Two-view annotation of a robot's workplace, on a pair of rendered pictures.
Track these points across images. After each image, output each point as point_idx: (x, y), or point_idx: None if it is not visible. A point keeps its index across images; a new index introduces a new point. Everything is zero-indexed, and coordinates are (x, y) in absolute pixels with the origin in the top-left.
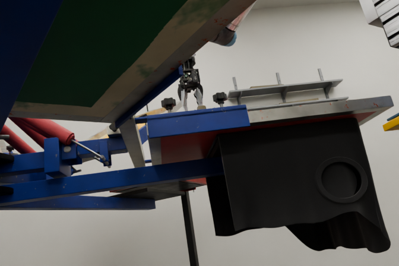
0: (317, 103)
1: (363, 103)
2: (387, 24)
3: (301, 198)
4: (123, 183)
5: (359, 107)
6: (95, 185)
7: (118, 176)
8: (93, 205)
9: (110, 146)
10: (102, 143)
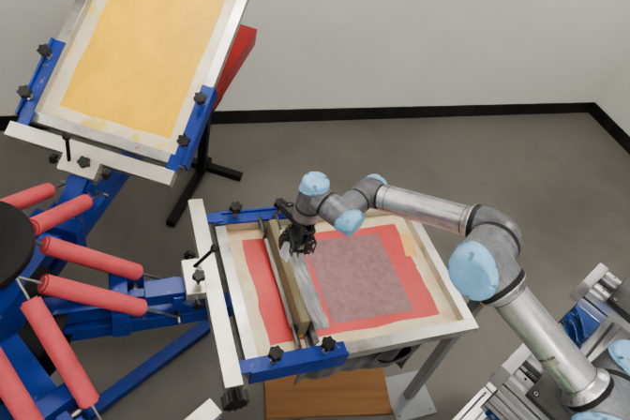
0: (412, 340)
1: (450, 336)
2: (496, 398)
3: (355, 363)
4: (195, 321)
5: (445, 337)
6: (164, 324)
7: (190, 316)
8: (115, 193)
9: (185, 298)
10: (177, 300)
